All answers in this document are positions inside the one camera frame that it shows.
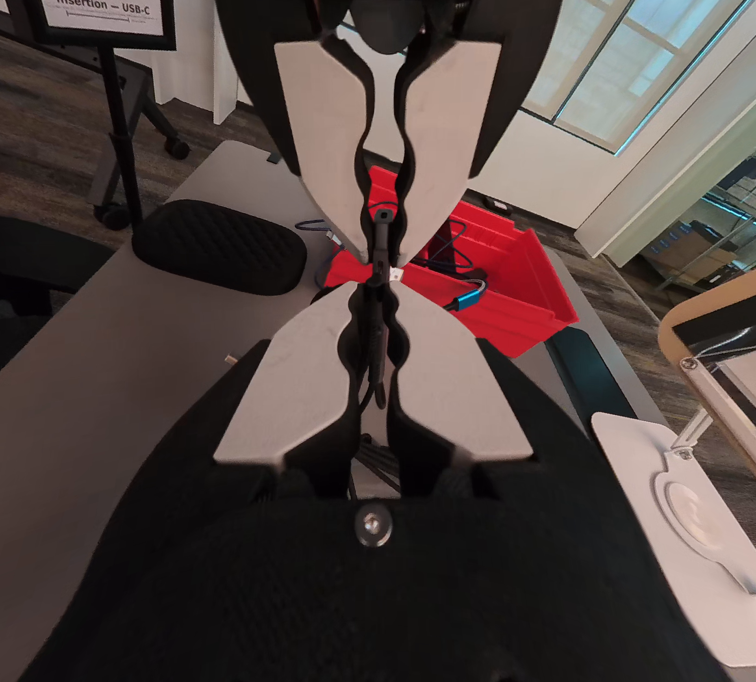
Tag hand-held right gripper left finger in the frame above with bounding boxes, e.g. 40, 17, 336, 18
211, 280, 363, 469

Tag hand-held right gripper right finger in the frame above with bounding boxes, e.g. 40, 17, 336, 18
384, 282, 536, 467

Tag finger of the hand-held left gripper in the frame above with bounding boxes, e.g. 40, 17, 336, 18
393, 37, 504, 271
273, 33, 380, 264

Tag grey usb hub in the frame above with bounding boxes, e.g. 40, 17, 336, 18
354, 208, 395, 417

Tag black braided usb-c cable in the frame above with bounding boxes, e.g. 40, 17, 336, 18
348, 434, 408, 501

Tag blue usb adapter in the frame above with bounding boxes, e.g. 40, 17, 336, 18
443, 274, 491, 313

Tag red plastic bin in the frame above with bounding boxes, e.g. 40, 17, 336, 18
324, 164, 581, 359

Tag black office chair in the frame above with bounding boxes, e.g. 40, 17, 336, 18
545, 326, 641, 437
0, 214, 116, 370

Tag black mesh pad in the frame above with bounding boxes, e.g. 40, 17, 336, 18
131, 199, 309, 297

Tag large window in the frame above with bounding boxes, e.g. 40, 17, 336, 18
521, 0, 756, 156

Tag white magnifier lamp base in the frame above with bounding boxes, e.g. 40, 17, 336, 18
591, 411, 756, 670

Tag black-framed sign on stand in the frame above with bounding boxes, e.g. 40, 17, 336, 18
18, 0, 191, 230

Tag storage shelves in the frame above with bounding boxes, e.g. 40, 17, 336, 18
641, 159, 756, 295

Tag thin black cable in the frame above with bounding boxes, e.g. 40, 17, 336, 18
422, 218, 479, 284

